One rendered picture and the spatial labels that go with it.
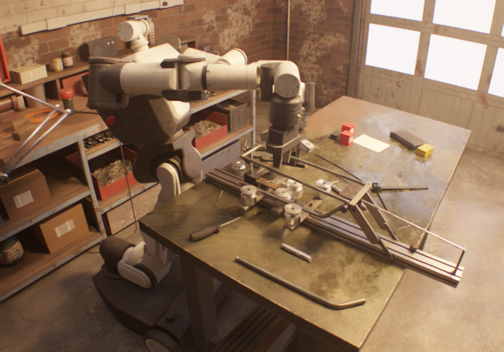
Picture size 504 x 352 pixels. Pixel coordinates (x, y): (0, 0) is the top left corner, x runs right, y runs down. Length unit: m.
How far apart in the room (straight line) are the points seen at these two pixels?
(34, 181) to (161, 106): 1.14
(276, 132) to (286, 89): 0.13
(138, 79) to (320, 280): 0.72
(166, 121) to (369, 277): 0.78
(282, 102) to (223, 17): 3.02
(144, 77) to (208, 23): 2.79
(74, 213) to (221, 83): 1.64
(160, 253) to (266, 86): 0.92
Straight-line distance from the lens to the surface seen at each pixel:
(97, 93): 1.12
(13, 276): 2.43
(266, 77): 0.98
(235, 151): 3.29
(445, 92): 4.06
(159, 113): 1.24
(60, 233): 2.42
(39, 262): 2.44
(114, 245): 2.00
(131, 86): 1.06
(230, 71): 0.97
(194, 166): 1.36
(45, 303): 2.36
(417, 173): 1.57
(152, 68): 1.03
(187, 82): 1.00
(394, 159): 1.64
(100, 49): 2.88
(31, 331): 2.26
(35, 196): 2.23
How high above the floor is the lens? 1.62
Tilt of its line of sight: 30 degrees down
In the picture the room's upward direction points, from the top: straight up
